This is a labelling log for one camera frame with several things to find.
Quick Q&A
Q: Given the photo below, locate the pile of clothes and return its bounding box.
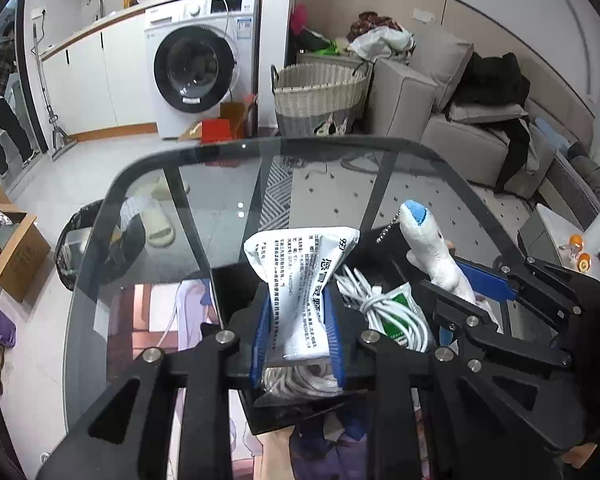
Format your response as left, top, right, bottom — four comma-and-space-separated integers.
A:
346, 11, 417, 64

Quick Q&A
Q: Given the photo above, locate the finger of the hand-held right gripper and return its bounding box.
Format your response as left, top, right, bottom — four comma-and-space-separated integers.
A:
451, 255, 584, 319
420, 281, 573, 369

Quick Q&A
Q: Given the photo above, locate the white washing machine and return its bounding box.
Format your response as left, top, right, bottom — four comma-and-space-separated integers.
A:
144, 0, 262, 140

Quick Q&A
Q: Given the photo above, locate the brown cardboard box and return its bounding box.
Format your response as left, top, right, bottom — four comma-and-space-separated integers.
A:
0, 202, 52, 304

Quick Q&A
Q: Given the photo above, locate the printed desk mat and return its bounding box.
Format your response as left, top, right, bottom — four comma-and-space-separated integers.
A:
105, 279, 431, 480

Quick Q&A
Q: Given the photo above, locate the grey side box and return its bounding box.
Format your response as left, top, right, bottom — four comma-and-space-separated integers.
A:
517, 203, 600, 282

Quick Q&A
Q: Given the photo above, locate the black cardboard box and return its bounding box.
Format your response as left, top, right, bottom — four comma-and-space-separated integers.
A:
207, 232, 562, 437

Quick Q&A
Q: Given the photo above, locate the white lower kitchen cabinet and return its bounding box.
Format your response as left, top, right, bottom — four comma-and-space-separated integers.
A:
40, 12, 160, 142

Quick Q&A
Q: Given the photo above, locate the grey sofa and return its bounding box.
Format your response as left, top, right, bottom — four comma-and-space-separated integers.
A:
366, 24, 600, 213

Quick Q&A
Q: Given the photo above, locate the red box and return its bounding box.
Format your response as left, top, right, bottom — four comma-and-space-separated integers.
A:
201, 118, 232, 145

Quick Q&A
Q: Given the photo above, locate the black trash bin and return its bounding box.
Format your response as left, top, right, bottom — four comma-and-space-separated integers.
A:
54, 198, 147, 292

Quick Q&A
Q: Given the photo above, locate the black jacket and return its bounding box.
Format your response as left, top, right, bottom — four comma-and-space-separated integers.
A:
446, 52, 532, 196

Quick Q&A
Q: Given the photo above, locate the bagged white cable bundle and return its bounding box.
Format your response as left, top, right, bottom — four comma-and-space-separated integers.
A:
336, 264, 432, 354

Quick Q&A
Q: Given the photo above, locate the wicker laundry basket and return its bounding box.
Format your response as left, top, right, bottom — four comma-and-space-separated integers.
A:
271, 63, 373, 137

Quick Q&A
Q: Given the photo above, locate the white shark plush toy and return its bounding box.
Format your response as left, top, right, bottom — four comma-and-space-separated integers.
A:
398, 200, 477, 307

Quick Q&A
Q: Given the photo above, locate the grey cushion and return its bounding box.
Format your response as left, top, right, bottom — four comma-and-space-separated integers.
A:
409, 29, 475, 114

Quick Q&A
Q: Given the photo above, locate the white medicine packet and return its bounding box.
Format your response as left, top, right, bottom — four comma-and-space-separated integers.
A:
243, 227, 362, 362

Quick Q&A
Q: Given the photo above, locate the person's right hand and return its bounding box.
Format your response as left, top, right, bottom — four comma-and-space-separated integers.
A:
561, 440, 600, 469

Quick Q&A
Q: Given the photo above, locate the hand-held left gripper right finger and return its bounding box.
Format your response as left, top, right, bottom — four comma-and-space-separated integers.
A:
325, 289, 589, 480

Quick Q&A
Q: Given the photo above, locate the flat mop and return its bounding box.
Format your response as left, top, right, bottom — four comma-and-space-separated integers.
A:
31, 22, 79, 162

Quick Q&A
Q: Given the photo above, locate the small open cardboard box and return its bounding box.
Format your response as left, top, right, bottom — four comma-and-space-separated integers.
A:
179, 94, 258, 142

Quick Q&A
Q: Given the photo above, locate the cream slipper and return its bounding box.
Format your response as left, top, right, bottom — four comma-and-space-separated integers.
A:
154, 174, 191, 202
146, 199, 177, 249

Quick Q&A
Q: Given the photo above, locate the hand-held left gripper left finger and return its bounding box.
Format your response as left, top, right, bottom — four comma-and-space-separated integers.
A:
36, 290, 274, 480

